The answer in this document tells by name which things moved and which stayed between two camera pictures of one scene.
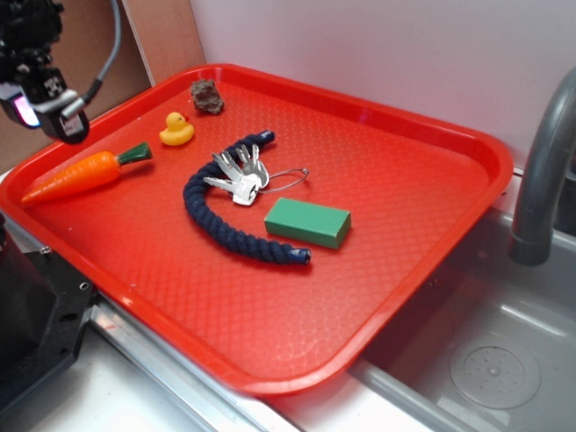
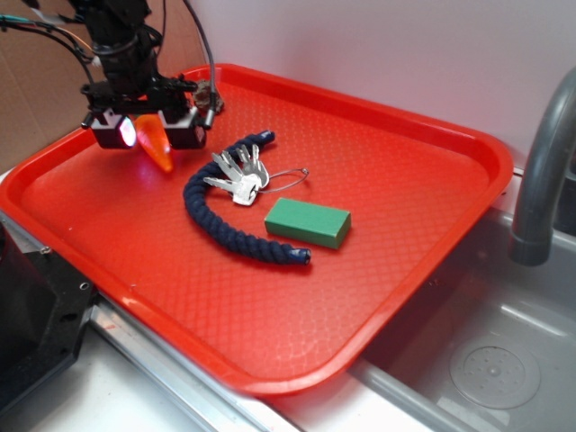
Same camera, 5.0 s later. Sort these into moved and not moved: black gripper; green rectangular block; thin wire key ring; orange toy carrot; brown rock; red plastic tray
Moved: orange toy carrot; black gripper
Not moved: brown rock; green rectangular block; red plastic tray; thin wire key ring
